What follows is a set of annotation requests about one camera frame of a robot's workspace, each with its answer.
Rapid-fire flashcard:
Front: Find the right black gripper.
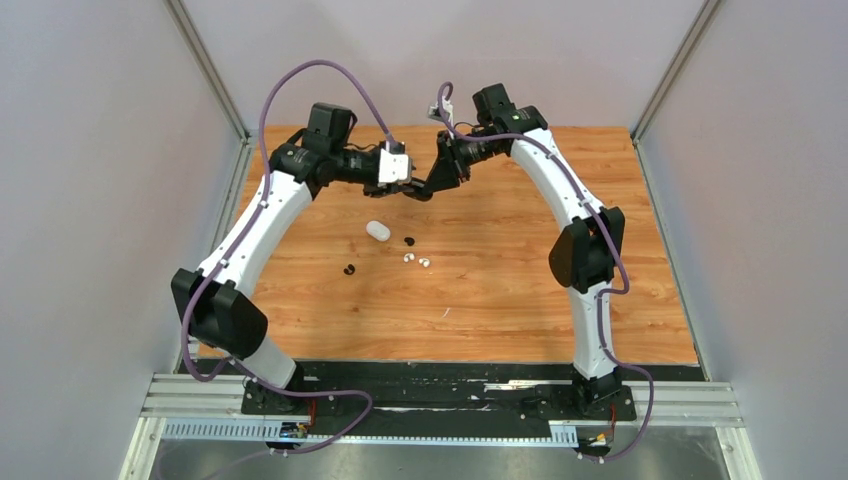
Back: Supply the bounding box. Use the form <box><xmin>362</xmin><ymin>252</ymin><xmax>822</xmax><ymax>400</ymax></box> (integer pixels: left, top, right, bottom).
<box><xmin>425</xmin><ymin>128</ymin><xmax>504</xmax><ymax>194</ymax></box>

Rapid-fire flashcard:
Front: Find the black charging case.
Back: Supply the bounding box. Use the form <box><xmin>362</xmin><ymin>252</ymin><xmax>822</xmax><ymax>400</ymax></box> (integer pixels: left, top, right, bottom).
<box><xmin>401</xmin><ymin>178</ymin><xmax>433</xmax><ymax>202</ymax></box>

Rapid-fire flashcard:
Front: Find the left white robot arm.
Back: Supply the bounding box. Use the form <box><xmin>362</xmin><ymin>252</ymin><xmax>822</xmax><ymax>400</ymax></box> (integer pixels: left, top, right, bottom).
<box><xmin>171</xmin><ymin>103</ymin><xmax>413</xmax><ymax>413</ymax></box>

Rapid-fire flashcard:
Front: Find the white charging case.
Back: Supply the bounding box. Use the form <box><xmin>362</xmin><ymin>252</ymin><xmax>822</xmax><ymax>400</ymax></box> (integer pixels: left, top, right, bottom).
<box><xmin>365</xmin><ymin>220</ymin><xmax>391</xmax><ymax>242</ymax></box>

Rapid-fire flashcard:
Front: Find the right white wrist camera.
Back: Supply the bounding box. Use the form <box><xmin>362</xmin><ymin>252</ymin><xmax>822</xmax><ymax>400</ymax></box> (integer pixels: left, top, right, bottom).
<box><xmin>427</xmin><ymin>97</ymin><xmax>455</xmax><ymax>126</ymax></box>

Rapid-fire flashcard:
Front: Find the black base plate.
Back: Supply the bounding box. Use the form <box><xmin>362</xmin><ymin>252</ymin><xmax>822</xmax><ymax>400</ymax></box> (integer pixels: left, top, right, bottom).
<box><xmin>241</xmin><ymin>360</ymin><xmax>637</xmax><ymax>439</ymax></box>

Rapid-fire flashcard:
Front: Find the slotted cable duct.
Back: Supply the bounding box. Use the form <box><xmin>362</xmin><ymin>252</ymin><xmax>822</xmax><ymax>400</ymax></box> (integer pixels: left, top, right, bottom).
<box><xmin>161</xmin><ymin>419</ymin><xmax>579</xmax><ymax>448</ymax></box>

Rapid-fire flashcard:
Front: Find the aluminium frame rail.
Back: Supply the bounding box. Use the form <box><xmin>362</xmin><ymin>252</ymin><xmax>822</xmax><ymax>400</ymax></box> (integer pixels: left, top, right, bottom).
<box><xmin>120</xmin><ymin>374</ymin><xmax>761</xmax><ymax>479</ymax></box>

